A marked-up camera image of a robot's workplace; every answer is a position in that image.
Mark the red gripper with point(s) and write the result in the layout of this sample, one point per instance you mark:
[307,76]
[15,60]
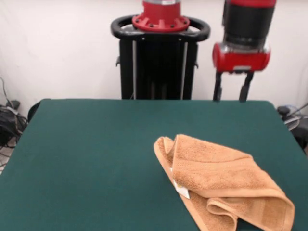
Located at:
[240,60]

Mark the orange terry towel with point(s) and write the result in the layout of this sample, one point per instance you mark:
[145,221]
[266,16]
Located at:
[216,173]

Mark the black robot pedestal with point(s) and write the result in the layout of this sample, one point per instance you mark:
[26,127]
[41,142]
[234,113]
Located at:
[156,72]

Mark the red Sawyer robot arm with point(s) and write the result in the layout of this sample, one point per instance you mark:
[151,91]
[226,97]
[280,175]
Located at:
[247,21]

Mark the grey round pedestal foot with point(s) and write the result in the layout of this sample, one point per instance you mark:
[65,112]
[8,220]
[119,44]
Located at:
[292,122]

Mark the dark green table cloth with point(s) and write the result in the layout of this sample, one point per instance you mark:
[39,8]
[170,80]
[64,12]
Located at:
[96,156]

